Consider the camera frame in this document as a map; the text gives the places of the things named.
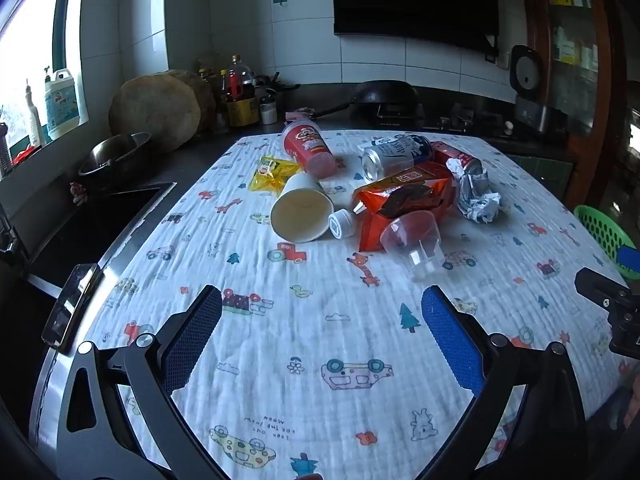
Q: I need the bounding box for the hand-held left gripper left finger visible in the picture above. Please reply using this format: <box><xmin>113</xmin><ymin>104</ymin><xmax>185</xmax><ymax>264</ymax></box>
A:
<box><xmin>56</xmin><ymin>285</ymin><xmax>231</xmax><ymax>480</ymax></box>

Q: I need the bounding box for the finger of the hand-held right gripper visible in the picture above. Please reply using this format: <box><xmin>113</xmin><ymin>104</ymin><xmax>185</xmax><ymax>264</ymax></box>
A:
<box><xmin>575</xmin><ymin>268</ymin><xmax>632</xmax><ymax>311</ymax></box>
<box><xmin>616</xmin><ymin>246</ymin><xmax>640</xmax><ymax>281</ymax></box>

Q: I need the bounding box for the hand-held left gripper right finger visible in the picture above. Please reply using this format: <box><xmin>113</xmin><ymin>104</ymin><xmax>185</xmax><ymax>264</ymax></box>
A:
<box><xmin>417</xmin><ymin>285</ymin><xmax>588</xmax><ymax>480</ymax></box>

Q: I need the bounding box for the green plastic basket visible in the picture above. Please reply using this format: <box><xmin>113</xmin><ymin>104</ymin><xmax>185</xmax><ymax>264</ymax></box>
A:
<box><xmin>574</xmin><ymin>205</ymin><xmax>640</xmax><ymax>281</ymax></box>

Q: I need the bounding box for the clear plastic cup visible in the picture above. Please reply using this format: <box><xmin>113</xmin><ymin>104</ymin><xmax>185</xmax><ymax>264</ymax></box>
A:
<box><xmin>379</xmin><ymin>210</ymin><xmax>447</xmax><ymax>281</ymax></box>

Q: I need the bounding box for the white paper ball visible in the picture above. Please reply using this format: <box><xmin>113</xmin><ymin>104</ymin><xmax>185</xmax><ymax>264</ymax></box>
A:
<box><xmin>457</xmin><ymin>192</ymin><xmax>502</xmax><ymax>223</ymax></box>

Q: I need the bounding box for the orange snack bag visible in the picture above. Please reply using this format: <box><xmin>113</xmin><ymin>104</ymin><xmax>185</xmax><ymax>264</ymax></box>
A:
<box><xmin>350</xmin><ymin>165</ymin><xmax>458</xmax><ymax>253</ymax></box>

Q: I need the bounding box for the white bottle cap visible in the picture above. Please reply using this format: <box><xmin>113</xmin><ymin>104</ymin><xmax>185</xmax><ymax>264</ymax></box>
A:
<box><xmin>327</xmin><ymin>208</ymin><xmax>357</xmax><ymax>238</ymax></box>

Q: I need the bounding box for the silver wrapper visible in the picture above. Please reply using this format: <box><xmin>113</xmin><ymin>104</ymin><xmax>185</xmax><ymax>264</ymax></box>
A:
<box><xmin>457</xmin><ymin>165</ymin><xmax>493</xmax><ymax>201</ymax></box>

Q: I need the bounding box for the white paper cup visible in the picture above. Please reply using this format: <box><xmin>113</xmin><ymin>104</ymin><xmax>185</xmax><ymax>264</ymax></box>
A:
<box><xmin>270</xmin><ymin>172</ymin><xmax>335</xmax><ymax>243</ymax></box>

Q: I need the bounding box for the yellow snack packet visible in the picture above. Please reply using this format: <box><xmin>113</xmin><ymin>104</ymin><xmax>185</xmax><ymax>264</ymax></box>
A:
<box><xmin>248</xmin><ymin>155</ymin><xmax>303</xmax><ymax>196</ymax></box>

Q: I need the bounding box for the red soda can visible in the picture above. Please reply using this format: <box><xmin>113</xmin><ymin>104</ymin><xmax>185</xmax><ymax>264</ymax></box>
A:
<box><xmin>430</xmin><ymin>141</ymin><xmax>483</xmax><ymax>176</ymax></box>

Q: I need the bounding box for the blue and white can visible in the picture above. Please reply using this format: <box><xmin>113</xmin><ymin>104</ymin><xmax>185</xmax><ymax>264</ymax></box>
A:
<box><xmin>361</xmin><ymin>134</ymin><xmax>434</xmax><ymax>182</ymax></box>

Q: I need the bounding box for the red printed paper cup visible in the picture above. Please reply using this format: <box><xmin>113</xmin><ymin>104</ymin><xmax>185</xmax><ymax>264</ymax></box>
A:
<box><xmin>281</xmin><ymin>120</ymin><xmax>337</xmax><ymax>178</ymax></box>

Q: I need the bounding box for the green lower cabinet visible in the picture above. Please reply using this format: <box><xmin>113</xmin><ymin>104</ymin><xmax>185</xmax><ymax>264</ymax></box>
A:
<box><xmin>505</xmin><ymin>152</ymin><xmax>576</xmax><ymax>186</ymax></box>

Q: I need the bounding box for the smartphone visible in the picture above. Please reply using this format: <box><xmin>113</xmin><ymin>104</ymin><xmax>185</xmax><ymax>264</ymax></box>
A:
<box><xmin>41</xmin><ymin>262</ymin><xmax>99</xmax><ymax>353</ymax></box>

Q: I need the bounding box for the printed cartoon blanket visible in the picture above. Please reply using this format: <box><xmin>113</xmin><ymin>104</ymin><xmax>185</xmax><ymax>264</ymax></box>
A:
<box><xmin>82</xmin><ymin>130</ymin><xmax>640</xmax><ymax>480</ymax></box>

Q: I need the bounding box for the steel kitchen sink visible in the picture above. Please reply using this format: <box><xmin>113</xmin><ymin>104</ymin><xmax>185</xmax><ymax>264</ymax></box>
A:
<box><xmin>0</xmin><ymin>180</ymin><xmax>178</xmax><ymax>361</ymax></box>

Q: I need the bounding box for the steel bowl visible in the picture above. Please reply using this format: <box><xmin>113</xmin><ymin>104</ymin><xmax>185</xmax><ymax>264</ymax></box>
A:
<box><xmin>77</xmin><ymin>132</ymin><xmax>153</xmax><ymax>186</ymax></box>

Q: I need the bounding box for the wooden glass door cabinet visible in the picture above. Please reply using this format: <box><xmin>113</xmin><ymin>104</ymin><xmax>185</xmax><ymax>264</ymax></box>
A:
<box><xmin>520</xmin><ymin>0</ymin><xmax>628</xmax><ymax>206</ymax></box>

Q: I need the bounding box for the black rice cooker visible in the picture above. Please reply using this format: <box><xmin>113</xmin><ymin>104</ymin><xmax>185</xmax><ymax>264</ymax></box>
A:
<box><xmin>509</xmin><ymin>45</ymin><xmax>553</xmax><ymax>133</ymax></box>

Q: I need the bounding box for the black gas stove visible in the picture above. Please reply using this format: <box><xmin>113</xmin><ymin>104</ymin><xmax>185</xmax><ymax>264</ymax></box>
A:
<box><xmin>372</xmin><ymin>102</ymin><xmax>506</xmax><ymax>133</ymax></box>

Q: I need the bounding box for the dark sauce bottle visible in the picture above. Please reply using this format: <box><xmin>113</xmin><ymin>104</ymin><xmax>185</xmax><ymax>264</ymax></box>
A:
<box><xmin>214</xmin><ymin>70</ymin><xmax>232</xmax><ymax>133</ymax></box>

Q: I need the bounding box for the black wok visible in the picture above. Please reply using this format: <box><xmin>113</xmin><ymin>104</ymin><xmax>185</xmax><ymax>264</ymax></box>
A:
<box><xmin>310</xmin><ymin>80</ymin><xmax>421</xmax><ymax>118</ymax></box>

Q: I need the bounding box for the oil bottle with yellow label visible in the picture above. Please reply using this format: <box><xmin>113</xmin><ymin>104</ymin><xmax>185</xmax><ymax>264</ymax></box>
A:
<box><xmin>225</xmin><ymin>55</ymin><xmax>261</xmax><ymax>128</ymax></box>

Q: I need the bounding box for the black utensil holder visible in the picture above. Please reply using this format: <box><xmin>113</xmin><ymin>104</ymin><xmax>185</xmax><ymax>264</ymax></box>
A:
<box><xmin>252</xmin><ymin>72</ymin><xmax>301</xmax><ymax>106</ymax></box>

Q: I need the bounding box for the white detergent jug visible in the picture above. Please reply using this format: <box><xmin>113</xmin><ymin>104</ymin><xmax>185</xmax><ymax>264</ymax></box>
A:
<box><xmin>44</xmin><ymin>69</ymin><xmax>82</xmax><ymax>141</ymax></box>

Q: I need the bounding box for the white spray bottle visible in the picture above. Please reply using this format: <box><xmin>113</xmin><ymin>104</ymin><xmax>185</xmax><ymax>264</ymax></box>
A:
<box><xmin>24</xmin><ymin>79</ymin><xmax>46</xmax><ymax>147</ymax></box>

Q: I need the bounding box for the window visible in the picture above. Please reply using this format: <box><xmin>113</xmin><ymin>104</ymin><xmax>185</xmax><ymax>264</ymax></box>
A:
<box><xmin>0</xmin><ymin>0</ymin><xmax>91</xmax><ymax>176</ymax></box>

